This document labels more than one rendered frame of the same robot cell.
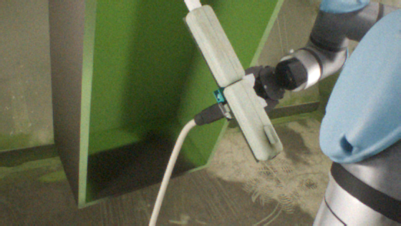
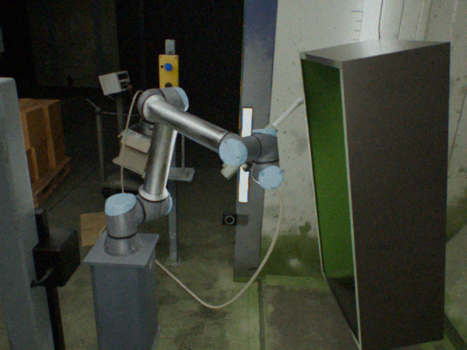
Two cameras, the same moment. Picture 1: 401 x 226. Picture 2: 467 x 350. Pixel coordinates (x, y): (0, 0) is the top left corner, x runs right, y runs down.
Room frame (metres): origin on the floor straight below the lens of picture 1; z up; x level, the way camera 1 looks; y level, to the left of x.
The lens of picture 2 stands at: (1.44, -1.50, 1.71)
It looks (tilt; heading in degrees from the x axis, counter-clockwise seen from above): 20 degrees down; 123
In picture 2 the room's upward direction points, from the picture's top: 2 degrees clockwise
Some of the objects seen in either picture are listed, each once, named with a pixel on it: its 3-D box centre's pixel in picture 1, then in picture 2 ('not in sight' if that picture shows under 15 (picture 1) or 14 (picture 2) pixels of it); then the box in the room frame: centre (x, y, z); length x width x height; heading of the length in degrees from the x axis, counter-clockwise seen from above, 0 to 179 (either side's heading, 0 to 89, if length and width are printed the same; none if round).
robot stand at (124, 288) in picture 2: not in sight; (126, 298); (0.00, -0.31, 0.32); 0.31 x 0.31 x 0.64; 32
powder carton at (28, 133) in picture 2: not in sight; (23, 126); (-2.64, 0.67, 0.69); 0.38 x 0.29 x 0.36; 124
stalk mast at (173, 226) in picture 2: not in sight; (172, 161); (-0.39, 0.49, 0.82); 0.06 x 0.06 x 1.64; 32
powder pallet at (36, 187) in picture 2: not in sight; (19, 179); (-2.77, 0.61, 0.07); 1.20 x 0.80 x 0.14; 129
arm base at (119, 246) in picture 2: not in sight; (122, 238); (0.00, -0.31, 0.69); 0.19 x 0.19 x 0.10
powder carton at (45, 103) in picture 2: not in sight; (42, 117); (-2.85, 1.02, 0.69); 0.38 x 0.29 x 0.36; 128
